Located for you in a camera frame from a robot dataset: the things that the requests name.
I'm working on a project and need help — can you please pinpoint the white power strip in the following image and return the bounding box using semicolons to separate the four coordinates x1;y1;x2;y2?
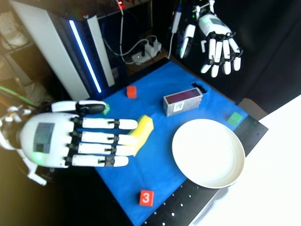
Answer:
131;41;163;65

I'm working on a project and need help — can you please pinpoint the red cube with number three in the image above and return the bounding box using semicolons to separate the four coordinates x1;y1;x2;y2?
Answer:
139;189;155;207

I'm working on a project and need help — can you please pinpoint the white adapter with cable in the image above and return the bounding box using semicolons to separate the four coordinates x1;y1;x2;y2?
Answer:
167;3;183;59

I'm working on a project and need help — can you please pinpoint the blue table mat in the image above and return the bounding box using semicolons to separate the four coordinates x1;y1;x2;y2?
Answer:
75;60;249;226

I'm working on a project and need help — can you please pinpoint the computer tower with blue light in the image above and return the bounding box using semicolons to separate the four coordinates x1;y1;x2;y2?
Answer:
9;0;116;105

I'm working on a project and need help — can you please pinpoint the small black clip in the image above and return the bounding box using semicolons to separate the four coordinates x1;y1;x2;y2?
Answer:
190;82;207;94

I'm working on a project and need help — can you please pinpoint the white power cable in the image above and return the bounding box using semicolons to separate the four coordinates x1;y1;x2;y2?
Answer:
116;0;158;65

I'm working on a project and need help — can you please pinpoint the black perforated board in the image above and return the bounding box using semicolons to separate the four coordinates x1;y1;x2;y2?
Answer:
141;115;269;226

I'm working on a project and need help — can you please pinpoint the cluttered storage shelf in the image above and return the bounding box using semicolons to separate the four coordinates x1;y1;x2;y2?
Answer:
0;0;52;102

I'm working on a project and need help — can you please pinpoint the maroon and grey cardboard box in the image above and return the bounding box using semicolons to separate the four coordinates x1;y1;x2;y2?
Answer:
163;87;203;117

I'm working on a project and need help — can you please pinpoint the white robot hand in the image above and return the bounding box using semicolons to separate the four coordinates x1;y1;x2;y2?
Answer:
18;100;139;169
179;13;243;78

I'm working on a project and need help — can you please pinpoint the brown cardboard piece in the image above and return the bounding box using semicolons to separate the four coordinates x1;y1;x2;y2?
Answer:
237;97;268;118

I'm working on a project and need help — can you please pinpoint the yellow sponge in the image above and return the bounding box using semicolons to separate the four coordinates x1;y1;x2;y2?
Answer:
128;114;155;157

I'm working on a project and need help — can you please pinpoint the round white plate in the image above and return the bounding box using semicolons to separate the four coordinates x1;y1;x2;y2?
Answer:
171;118;246;189

